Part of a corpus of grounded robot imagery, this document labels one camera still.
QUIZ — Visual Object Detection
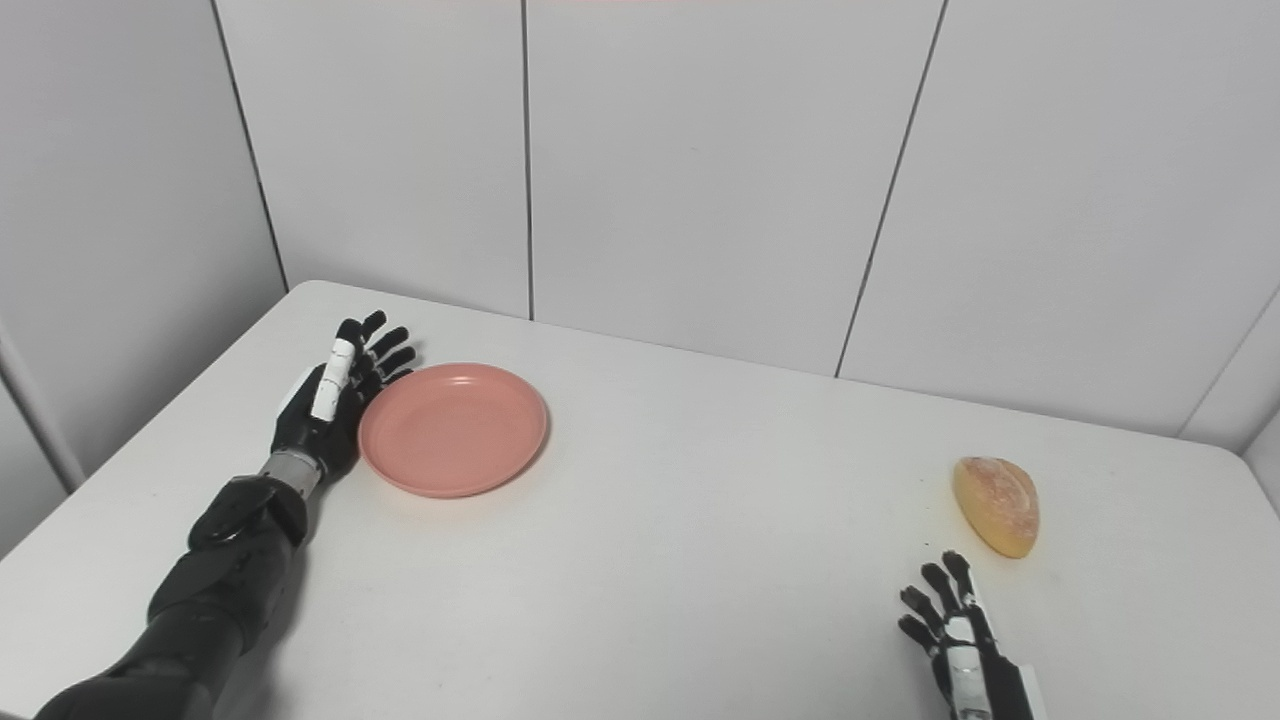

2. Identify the pink round plate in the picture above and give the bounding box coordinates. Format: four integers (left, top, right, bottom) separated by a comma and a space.
358, 362, 550, 499

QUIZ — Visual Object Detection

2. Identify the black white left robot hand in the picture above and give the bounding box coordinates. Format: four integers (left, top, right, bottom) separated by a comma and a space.
270, 310, 417, 481

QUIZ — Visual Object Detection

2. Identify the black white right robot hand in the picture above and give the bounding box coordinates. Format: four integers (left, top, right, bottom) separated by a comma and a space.
897, 550, 1046, 720

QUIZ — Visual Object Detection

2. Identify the golden bread roll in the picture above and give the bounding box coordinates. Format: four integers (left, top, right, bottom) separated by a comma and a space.
951, 457, 1041, 559

